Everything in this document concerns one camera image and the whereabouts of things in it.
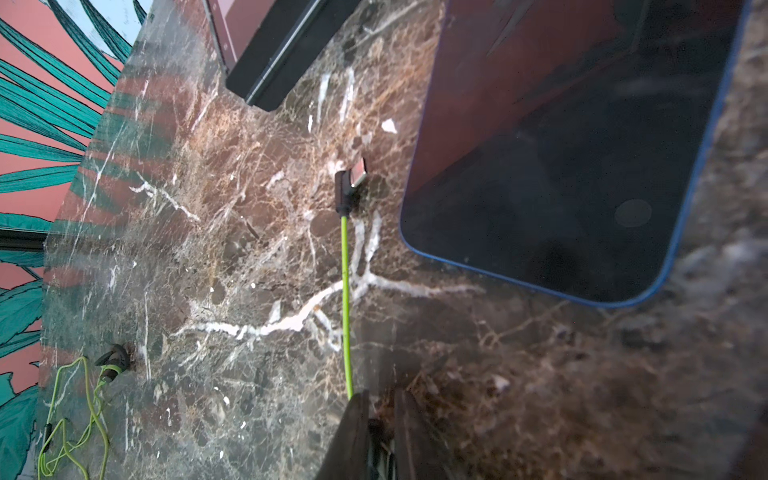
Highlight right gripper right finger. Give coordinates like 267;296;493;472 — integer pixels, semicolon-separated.
394;389;457;480

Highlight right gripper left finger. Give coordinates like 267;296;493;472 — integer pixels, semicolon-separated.
315;390;371;480

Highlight green wired earphones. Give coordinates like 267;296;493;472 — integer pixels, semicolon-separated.
334;158;368;399
36;344;131;479

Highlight blue edged smartphone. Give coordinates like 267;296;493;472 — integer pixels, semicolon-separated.
400;1;751;307

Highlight black white chessboard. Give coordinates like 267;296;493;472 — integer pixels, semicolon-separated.
204;0;359;112

